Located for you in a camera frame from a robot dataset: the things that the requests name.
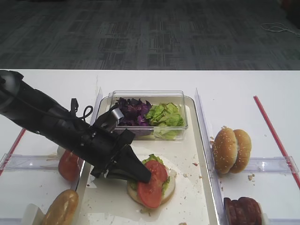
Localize clear right crossbar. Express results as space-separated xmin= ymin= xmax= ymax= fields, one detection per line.
xmin=243 ymin=157 xmax=299 ymax=174

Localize white floor cable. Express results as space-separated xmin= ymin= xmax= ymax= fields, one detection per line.
xmin=261 ymin=22 xmax=300 ymax=37

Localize clear crossbar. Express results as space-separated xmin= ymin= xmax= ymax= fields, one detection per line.
xmin=0 ymin=154 xmax=59 ymax=171
xmin=0 ymin=218 xmax=22 ymax=225
xmin=243 ymin=157 xmax=299 ymax=174

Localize left red strip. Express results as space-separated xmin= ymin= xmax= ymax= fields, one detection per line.
xmin=0 ymin=128 xmax=26 ymax=175

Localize green lettuce on bun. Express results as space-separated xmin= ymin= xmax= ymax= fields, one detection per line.
xmin=127 ymin=154 xmax=170 ymax=196

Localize left sliced bread bun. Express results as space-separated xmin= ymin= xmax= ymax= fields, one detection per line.
xmin=42 ymin=189 xmax=79 ymax=225

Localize green lettuce in container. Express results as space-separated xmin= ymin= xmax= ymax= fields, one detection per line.
xmin=145 ymin=103 xmax=184 ymax=140

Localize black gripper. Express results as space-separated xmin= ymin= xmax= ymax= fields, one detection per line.
xmin=77 ymin=127 xmax=151 ymax=183

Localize sesame bun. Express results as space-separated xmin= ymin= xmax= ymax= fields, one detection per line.
xmin=212 ymin=128 xmax=238 ymax=174
xmin=230 ymin=129 xmax=252 ymax=173

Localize white metal tray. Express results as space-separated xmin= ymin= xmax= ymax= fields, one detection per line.
xmin=74 ymin=97 xmax=218 ymax=225

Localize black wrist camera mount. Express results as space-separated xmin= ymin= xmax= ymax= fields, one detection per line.
xmin=93 ymin=107 xmax=124 ymax=132

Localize upright red tomato slices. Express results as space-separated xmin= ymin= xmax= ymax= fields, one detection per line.
xmin=58 ymin=150 xmax=83 ymax=182

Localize clear lower left crossbar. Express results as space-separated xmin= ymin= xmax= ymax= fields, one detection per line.
xmin=0 ymin=218 xmax=22 ymax=225

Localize clear right long rail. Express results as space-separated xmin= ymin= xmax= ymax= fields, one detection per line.
xmin=195 ymin=89 xmax=228 ymax=225

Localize red tomato slice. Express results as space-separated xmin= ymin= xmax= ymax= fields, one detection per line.
xmin=137 ymin=160 xmax=168 ymax=209

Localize brown meat patties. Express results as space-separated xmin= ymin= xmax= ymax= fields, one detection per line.
xmin=223 ymin=197 xmax=263 ymax=225

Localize red strip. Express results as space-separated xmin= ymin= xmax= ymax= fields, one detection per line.
xmin=0 ymin=128 xmax=26 ymax=175
xmin=253 ymin=96 xmax=300 ymax=187

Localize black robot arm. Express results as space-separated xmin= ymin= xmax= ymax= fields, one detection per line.
xmin=0 ymin=70 xmax=151 ymax=183

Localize purple lettuce leaves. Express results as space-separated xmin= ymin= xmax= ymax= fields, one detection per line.
xmin=115 ymin=97 xmax=153 ymax=140

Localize sesame bun rear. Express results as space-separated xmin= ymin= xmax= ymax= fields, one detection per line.
xmin=230 ymin=129 xmax=252 ymax=173

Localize bottom bun on tray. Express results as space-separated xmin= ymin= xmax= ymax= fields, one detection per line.
xmin=127 ymin=166 xmax=177 ymax=209

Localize clear plastic salad container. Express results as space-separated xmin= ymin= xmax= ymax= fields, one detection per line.
xmin=104 ymin=90 xmax=188 ymax=140

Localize sesame bun front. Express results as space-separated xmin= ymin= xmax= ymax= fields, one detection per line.
xmin=212 ymin=128 xmax=238 ymax=174

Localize right red strip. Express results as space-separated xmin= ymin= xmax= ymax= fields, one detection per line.
xmin=253 ymin=96 xmax=300 ymax=187

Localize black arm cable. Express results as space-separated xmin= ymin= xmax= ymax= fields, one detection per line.
xmin=69 ymin=97 xmax=94 ymax=122

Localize white bread holder block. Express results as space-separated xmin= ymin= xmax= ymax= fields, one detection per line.
xmin=21 ymin=203 xmax=45 ymax=225

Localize clear upper left crossbar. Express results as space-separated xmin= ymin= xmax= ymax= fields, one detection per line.
xmin=0 ymin=154 xmax=59 ymax=171

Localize white patty holder block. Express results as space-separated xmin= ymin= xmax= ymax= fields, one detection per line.
xmin=262 ymin=213 xmax=269 ymax=225

